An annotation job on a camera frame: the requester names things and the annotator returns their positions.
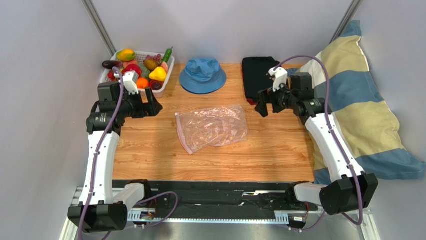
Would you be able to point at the green cucumber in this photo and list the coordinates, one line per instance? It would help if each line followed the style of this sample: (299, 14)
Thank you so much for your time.
(167, 54)

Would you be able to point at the striped blue yellow pillow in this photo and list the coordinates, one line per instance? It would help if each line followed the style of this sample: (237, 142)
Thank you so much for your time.
(371, 131)

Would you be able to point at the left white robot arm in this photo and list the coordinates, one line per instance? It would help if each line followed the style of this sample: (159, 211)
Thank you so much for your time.
(98, 209)

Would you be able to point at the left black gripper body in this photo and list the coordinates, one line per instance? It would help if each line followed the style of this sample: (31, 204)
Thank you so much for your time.
(132, 106)

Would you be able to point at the white plastic fruit basket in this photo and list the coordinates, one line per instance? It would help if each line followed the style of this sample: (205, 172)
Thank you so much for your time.
(140, 56)

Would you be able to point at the red lychee bunch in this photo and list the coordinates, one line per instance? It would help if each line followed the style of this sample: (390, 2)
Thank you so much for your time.
(133, 67)

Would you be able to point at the orange fruit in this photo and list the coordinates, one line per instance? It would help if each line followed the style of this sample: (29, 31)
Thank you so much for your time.
(142, 83)

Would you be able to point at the watermelon slice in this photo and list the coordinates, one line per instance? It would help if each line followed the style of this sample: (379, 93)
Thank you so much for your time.
(165, 66)

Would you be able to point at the black folded cloth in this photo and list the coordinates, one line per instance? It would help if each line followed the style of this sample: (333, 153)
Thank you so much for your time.
(254, 74)

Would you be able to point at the yellow orange mango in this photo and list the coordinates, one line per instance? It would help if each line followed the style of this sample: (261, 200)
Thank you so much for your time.
(126, 55)

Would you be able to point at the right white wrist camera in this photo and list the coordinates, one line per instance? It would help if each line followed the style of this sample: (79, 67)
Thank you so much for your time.
(279, 76)

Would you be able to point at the clear zip top bag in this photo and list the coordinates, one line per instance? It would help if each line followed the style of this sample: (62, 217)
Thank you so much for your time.
(214, 126)

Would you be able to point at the purple grapes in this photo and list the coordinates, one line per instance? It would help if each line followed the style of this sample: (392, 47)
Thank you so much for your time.
(156, 58)

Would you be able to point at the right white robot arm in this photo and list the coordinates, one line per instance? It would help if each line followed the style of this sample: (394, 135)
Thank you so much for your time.
(351, 187)

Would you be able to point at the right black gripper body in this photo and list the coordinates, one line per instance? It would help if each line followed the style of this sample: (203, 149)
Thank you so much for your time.
(269, 102)

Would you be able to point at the brown kiwi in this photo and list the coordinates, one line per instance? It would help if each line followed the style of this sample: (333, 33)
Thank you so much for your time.
(150, 64)

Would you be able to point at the blue bucket hat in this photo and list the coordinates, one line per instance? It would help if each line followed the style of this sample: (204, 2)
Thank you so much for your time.
(202, 76)

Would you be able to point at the dark mangosteen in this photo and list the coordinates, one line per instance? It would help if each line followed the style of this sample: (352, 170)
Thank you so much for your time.
(155, 85)

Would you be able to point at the green netted melon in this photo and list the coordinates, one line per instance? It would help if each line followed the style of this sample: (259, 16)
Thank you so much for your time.
(145, 71)

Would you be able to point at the yellow pear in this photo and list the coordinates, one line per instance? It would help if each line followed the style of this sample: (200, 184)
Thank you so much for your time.
(158, 74)

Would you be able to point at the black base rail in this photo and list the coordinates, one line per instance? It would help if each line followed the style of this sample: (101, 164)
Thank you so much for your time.
(218, 200)

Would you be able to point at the purple eggplant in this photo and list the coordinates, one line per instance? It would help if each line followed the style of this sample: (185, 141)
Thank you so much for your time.
(110, 64)

